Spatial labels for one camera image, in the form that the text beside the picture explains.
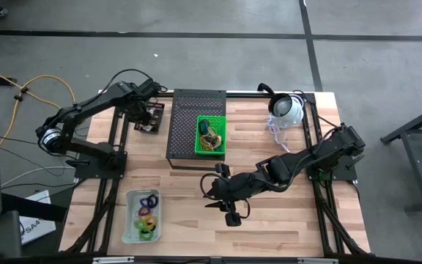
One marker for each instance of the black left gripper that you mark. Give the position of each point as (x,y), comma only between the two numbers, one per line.
(139,110)

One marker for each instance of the orange coil wristband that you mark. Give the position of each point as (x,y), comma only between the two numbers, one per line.
(142,218)
(155,221)

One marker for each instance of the black perforated metal monitor stand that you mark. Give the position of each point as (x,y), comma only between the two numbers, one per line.
(181,124)

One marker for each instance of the green coil wristband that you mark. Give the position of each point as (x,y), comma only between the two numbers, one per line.
(146,238)
(137,223)

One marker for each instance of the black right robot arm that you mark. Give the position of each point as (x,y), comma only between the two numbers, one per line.
(306,159)

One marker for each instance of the white cardboard box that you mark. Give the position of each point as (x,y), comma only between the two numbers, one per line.
(37,220)

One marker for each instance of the purple coil wristband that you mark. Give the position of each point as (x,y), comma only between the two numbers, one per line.
(140,212)
(142,201)

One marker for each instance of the black metal rig frame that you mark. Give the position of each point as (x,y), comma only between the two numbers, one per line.
(322,205)

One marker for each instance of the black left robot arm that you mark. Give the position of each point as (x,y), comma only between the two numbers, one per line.
(86,104)

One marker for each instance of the white plastic bin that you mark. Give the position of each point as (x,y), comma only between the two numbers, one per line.
(132,234)

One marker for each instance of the black loop item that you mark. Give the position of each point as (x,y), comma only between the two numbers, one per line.
(204,126)

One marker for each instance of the white desk lamp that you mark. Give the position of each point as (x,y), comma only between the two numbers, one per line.
(286,110)

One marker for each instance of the black coil wristband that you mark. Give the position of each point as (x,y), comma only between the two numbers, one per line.
(156,201)
(153,229)

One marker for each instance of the black slotted basket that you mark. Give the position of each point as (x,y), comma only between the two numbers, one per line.
(158,117)

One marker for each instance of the green plastic basket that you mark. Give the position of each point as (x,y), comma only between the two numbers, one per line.
(220,124)

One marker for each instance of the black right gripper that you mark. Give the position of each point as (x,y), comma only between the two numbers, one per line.
(236,185)

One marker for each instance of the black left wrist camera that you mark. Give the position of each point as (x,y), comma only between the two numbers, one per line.
(152,87)

